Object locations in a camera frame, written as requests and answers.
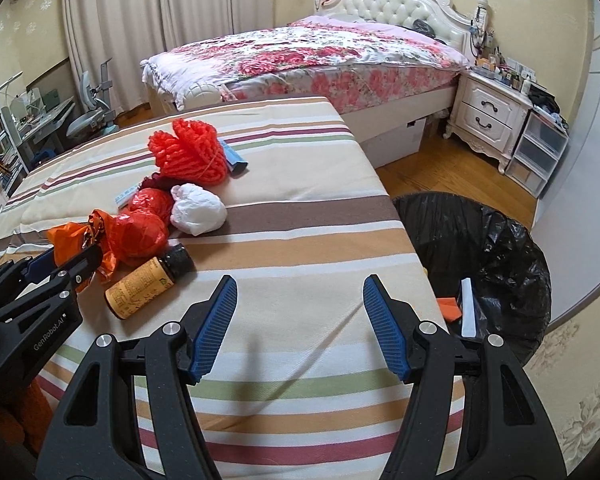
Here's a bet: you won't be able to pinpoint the dark red satin cloth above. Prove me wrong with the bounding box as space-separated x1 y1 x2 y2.
141 172 181 192

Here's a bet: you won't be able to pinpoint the red foam fruit net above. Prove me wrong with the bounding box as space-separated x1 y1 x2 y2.
147 119 228 186

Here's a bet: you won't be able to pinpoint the dark bag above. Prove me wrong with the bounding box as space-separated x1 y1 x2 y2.
527 85 561 116

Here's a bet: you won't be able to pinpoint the white plastic bag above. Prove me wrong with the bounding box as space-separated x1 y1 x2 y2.
170 183 227 236

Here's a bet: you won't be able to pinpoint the floral quilt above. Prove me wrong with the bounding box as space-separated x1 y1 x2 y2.
142 15 471 111

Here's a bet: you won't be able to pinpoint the beige curtains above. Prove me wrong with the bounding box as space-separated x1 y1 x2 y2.
62 0 281 116

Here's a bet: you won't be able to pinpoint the items hanging on bedpost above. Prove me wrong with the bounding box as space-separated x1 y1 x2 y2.
470 0 496 68

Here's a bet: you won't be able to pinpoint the large red plastic bag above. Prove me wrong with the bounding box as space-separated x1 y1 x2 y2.
100 211 170 267

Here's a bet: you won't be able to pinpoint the grey desk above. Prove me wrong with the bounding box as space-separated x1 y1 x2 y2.
0 87 76 171

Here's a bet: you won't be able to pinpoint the blue packet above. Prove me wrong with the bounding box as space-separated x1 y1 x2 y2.
217 140 248 176

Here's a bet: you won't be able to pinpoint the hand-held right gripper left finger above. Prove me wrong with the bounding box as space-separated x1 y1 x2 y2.
37 274 238 480

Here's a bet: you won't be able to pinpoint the brown bottle with black cap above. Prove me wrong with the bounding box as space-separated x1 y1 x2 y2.
104 243 193 319

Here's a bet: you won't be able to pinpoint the small red plastic bag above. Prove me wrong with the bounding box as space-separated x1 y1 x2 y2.
129 188 175 221

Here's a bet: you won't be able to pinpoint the orange plastic bag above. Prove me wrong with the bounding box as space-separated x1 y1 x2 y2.
46 208 118 293

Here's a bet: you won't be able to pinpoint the white tube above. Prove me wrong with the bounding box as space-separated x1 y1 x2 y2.
457 278 478 338

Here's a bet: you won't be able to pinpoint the light blue wrapper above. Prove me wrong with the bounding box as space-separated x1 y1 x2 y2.
114 183 142 211

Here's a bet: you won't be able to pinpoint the white bed with tufted headboard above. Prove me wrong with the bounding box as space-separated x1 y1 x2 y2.
140 0 488 143

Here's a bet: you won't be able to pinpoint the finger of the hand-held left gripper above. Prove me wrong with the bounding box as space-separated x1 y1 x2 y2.
0 246 103 327
0 250 56 306

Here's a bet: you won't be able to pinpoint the white nightstand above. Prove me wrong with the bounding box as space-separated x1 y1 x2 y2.
444 70 533 175

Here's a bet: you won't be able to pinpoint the grey blue chair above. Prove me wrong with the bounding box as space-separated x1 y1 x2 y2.
66 60 121 138

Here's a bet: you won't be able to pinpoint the clear plastic drawer unit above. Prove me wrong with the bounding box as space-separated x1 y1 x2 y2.
505 110 570 198

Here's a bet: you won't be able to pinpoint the bin with black bag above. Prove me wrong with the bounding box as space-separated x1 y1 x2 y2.
392 192 552 366

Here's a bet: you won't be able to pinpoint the grey wardrobe sliding door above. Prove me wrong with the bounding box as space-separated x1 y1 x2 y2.
532 5 600 328

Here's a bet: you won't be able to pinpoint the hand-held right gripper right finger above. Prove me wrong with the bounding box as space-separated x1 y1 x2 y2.
362 274 566 480

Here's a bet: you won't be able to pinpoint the group of bottles on nightstand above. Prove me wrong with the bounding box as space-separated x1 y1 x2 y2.
472 47 538 93

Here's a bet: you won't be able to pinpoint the cardboard box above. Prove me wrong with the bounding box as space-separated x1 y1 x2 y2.
362 116 427 168

